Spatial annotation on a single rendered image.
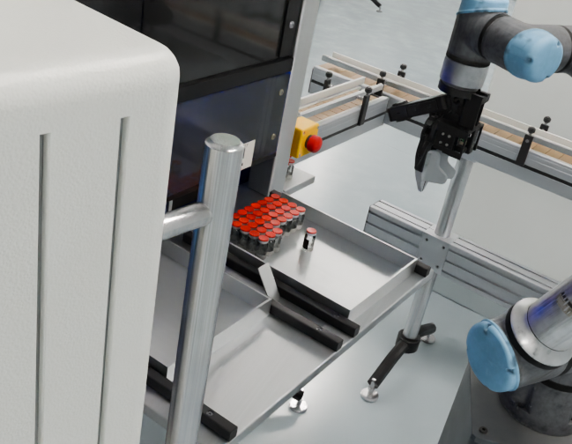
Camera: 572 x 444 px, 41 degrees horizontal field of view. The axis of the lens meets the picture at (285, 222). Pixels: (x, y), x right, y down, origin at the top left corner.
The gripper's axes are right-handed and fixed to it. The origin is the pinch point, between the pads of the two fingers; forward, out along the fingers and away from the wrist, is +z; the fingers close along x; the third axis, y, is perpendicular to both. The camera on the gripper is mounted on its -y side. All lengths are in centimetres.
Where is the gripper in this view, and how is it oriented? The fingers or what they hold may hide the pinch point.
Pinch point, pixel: (419, 182)
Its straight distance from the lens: 142.2
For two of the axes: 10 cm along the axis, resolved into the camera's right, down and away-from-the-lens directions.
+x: 5.8, -3.1, 7.5
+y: 8.0, 4.1, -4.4
